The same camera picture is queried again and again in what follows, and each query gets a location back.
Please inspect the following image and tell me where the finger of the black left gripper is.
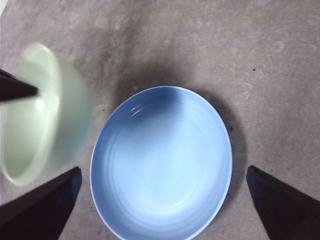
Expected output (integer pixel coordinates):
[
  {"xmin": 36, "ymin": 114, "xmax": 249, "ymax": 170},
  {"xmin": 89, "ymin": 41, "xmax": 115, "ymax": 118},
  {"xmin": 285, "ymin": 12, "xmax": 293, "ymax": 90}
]
[{"xmin": 0, "ymin": 68, "xmax": 40, "ymax": 103}]

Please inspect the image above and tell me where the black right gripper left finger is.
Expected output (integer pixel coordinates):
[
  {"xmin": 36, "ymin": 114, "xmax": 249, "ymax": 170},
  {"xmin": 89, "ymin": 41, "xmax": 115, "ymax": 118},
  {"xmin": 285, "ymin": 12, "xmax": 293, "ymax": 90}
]
[{"xmin": 0, "ymin": 166, "xmax": 83, "ymax": 240}]

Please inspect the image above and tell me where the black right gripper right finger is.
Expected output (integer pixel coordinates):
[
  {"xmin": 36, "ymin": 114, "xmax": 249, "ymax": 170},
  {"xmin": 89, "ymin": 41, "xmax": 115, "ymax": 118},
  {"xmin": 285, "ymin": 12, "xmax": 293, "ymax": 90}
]
[{"xmin": 246, "ymin": 165, "xmax": 320, "ymax": 240}]

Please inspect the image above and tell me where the green bowl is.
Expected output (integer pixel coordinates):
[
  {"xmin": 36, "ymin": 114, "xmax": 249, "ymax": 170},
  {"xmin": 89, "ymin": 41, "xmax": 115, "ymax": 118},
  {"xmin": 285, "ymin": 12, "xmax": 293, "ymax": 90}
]
[{"xmin": 0, "ymin": 42, "xmax": 95, "ymax": 187}]

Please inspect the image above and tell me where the blue plate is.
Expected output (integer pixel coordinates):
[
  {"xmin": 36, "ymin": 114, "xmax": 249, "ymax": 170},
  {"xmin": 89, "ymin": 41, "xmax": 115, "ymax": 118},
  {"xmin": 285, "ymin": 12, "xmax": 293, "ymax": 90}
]
[{"xmin": 89, "ymin": 85, "xmax": 233, "ymax": 240}]

